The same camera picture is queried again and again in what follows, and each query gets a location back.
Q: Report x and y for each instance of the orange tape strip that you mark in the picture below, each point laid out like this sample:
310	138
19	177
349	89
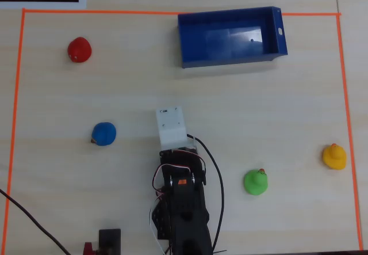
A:
14	122
100	11
348	128

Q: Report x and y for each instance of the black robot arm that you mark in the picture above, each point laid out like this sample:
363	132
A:
187	209

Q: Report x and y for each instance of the yellow rubber duck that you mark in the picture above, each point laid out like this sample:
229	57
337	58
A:
335	157

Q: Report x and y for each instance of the red rubber duck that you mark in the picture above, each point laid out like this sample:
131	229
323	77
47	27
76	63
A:
80	49

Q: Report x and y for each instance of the black zip tie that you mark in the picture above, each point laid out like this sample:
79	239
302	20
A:
220	250

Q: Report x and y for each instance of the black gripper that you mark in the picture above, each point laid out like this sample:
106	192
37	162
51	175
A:
179	154

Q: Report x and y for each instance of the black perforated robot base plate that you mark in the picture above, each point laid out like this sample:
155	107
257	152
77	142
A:
159	220

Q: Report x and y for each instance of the blue rubber duck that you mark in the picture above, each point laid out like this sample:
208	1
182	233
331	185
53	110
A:
105	133

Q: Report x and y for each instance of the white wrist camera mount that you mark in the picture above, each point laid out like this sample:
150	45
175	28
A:
171	127

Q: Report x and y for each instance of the green rubber duck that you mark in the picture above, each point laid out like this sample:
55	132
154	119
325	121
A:
255	183

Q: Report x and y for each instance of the blue plastic box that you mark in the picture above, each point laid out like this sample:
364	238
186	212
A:
230	39

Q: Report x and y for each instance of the small black red device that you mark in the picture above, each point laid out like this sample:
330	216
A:
109	240

